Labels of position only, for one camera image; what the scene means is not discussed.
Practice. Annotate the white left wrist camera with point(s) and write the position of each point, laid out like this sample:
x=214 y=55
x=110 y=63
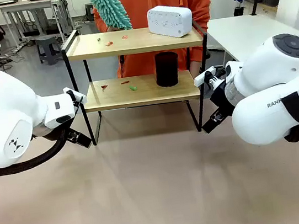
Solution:
x=76 y=95

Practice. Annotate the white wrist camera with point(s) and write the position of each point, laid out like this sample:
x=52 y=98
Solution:
x=76 y=95
x=201 y=78

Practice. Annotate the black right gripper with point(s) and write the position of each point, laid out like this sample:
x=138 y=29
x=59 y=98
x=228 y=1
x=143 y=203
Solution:
x=221 y=99

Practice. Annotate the person left hand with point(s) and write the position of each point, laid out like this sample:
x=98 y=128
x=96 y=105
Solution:
x=194 y=68

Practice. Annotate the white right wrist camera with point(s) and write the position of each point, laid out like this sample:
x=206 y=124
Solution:
x=201 y=78

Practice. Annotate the white desk grey legs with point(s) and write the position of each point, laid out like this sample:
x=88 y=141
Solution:
x=25 y=4

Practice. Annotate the black frame wooden shelf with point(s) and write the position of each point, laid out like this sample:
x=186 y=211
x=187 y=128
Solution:
x=134 y=44

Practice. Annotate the grey plastic stool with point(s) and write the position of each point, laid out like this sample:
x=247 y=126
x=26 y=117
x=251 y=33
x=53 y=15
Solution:
x=46 y=41

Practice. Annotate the person right hand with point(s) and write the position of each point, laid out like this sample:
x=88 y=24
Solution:
x=111 y=28

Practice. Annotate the teal microfibre duster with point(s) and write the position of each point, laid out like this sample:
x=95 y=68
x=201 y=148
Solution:
x=108 y=6

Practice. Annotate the orange paper scrap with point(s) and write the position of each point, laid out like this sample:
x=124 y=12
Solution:
x=124 y=37

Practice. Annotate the black cylindrical cup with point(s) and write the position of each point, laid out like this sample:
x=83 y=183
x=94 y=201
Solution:
x=167 y=70

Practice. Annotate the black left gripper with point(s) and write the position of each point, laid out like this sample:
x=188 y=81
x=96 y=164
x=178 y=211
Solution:
x=43 y=131

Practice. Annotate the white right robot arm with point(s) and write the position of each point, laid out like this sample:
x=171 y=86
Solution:
x=271 y=67

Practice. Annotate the large white table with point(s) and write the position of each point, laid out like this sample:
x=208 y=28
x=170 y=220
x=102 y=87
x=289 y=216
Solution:
x=238 y=32

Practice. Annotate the white rounded speaker box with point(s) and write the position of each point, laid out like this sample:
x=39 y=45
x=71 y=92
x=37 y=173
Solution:
x=170 y=20

